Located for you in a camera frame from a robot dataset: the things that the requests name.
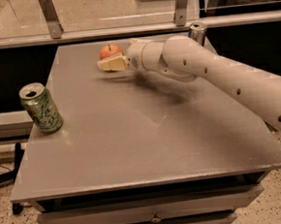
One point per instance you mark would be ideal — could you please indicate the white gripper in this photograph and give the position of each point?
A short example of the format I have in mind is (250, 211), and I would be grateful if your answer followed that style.
(134, 56)

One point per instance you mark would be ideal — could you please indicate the red apple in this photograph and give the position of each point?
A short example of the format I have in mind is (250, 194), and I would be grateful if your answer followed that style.
(109, 50)

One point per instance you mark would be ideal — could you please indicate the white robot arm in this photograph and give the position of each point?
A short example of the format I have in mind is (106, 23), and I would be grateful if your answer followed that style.
(181, 58)

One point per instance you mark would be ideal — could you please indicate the blue silver energy drink can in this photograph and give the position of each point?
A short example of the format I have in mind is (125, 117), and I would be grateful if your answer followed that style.
(197, 32)

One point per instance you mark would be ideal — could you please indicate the green soda can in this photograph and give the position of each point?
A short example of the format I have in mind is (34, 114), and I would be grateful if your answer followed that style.
(36, 99)

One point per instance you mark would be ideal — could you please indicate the grey cabinet with drawers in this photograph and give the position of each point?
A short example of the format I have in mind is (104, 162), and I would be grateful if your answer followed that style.
(133, 145)

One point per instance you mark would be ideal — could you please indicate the metal railing bar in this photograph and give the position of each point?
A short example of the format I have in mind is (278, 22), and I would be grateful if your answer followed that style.
(132, 31)

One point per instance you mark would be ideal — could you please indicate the metal drawer lock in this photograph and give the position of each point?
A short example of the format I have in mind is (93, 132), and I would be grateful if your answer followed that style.
(156, 219)

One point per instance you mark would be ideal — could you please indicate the right metal railing bracket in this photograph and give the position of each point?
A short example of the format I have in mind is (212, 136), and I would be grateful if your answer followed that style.
(180, 12)

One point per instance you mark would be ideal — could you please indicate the metal railing bracket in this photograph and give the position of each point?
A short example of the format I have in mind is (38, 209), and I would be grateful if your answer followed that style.
(180, 12)
(53, 25)

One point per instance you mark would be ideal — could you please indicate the left metal railing bracket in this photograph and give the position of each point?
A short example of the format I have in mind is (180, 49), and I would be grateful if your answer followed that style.
(53, 25)

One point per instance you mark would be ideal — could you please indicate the black stand with cable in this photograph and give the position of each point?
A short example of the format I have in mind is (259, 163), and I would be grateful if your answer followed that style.
(12, 174)

